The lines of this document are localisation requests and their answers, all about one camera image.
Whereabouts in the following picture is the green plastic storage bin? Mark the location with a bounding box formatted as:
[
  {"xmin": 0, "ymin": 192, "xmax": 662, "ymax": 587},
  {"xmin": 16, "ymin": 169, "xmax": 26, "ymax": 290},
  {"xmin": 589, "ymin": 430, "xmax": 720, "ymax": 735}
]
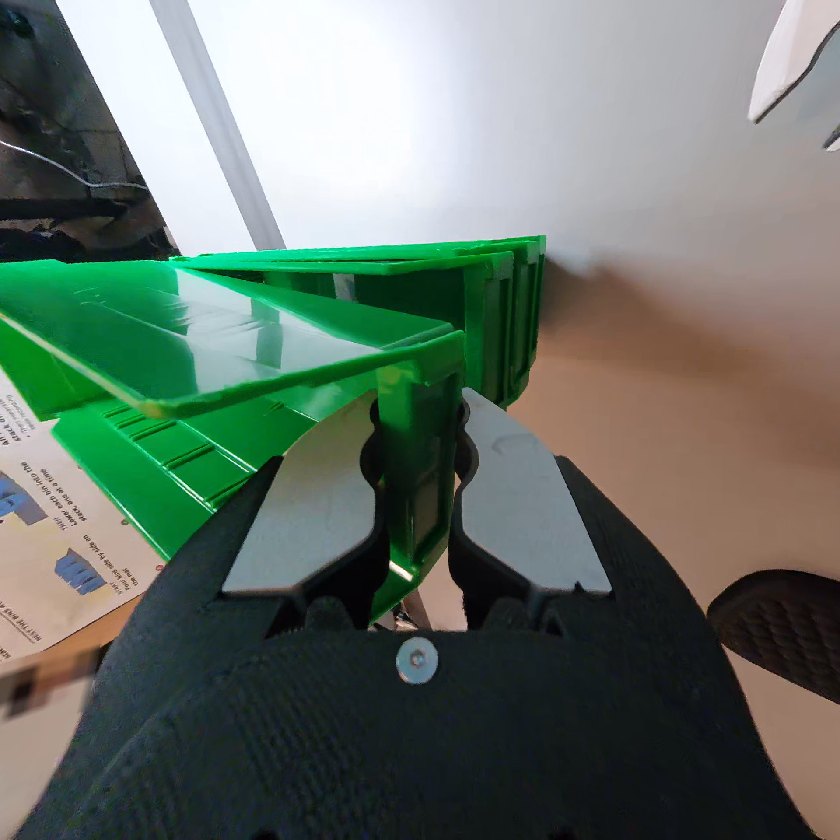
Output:
[
  {"xmin": 177, "ymin": 241, "xmax": 531, "ymax": 401},
  {"xmin": 197, "ymin": 235, "xmax": 547, "ymax": 395},
  {"xmin": 0, "ymin": 259, "xmax": 468, "ymax": 626},
  {"xmin": 172, "ymin": 246, "xmax": 516, "ymax": 408}
]

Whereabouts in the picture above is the grey desk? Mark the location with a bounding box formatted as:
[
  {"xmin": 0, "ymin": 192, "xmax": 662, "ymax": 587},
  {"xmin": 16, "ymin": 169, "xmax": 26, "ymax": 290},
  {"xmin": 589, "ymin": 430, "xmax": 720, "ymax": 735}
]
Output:
[{"xmin": 56, "ymin": 0, "xmax": 840, "ymax": 840}]

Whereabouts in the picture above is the printed instruction sheet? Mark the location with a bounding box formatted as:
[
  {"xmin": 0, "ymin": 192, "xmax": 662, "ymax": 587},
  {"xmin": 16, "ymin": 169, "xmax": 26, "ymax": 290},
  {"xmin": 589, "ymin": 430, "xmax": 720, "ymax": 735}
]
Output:
[{"xmin": 0, "ymin": 367, "xmax": 165, "ymax": 660}]

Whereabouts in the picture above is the black mesh cushion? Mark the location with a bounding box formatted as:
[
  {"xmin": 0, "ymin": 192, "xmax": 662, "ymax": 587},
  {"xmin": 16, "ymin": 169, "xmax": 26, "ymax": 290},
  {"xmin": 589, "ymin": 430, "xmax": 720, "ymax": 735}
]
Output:
[{"xmin": 707, "ymin": 570, "xmax": 840, "ymax": 706}]

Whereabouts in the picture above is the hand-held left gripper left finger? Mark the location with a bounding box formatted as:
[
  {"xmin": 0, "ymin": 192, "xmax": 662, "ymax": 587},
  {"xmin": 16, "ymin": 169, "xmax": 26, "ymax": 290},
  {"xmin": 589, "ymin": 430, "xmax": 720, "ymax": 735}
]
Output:
[{"xmin": 222, "ymin": 390, "xmax": 391, "ymax": 611}]

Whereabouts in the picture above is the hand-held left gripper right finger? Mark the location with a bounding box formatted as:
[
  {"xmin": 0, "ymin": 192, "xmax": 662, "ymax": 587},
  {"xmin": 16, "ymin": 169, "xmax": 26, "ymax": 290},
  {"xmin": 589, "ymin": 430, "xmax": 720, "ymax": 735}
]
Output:
[{"xmin": 448, "ymin": 387, "xmax": 614, "ymax": 624}]

